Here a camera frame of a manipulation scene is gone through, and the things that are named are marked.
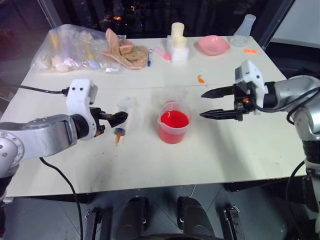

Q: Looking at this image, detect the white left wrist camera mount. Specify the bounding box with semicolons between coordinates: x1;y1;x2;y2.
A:
65;78;105;141

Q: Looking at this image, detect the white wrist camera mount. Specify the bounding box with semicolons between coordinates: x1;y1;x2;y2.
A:
65;78;105;141
234;59;268;116

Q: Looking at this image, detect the clear plastic flask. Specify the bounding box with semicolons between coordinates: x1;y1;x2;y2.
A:
229;14;257;48

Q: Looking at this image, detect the white block with cream cylinders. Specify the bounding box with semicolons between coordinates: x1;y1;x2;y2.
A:
166;22;191;64

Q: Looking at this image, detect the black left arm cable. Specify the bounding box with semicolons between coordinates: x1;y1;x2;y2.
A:
19;85;71;96
38;156;84;240

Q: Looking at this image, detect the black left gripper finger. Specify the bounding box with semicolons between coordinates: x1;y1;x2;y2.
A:
109;111;129;121
109;118;126;129

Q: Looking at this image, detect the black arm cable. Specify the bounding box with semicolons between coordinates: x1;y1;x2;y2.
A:
38;156;84;240
19;85;71;96
285;159;306;216
254;86;320;125

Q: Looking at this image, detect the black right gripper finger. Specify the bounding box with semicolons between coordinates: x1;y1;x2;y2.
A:
200;85;237;100
199;108;239;121

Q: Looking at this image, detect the pink crumpled towel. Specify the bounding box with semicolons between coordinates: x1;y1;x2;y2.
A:
100;27;149;71

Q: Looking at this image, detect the clear plastic syringe orange tip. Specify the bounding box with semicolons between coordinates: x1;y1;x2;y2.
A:
113;96;139;146

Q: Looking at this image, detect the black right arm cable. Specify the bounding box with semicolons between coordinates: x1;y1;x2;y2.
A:
285;159;306;216
254;86;320;125

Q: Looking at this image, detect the grey slanted window frame bar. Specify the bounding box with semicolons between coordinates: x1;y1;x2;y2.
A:
259;0;296;49
41;0;64;29

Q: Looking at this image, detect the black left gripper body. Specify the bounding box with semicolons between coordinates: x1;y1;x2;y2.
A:
89;106;113;136

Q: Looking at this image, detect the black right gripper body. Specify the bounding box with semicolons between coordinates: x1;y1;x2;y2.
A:
232;82;259;123

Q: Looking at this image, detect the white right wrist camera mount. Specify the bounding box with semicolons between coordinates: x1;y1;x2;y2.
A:
234;59;268;116

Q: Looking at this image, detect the clear plastic bag with items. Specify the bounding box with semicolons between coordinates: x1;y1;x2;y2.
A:
30;24;124;75

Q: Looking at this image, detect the beaker with red liquid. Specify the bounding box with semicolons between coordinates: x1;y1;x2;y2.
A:
156;101;193;145

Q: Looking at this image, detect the pink small tube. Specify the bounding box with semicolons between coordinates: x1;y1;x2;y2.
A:
153;47;172;61

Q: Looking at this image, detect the black table leg with latch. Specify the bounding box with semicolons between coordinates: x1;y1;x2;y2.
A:
223;204;246;240
83;206;104;240

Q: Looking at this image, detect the pink plastic bowl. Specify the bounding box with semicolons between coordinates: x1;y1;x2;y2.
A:
194;35;231;57

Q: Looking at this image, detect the dark rounded shape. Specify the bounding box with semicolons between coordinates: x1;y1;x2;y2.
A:
176;195;214;239
119;195;151;239

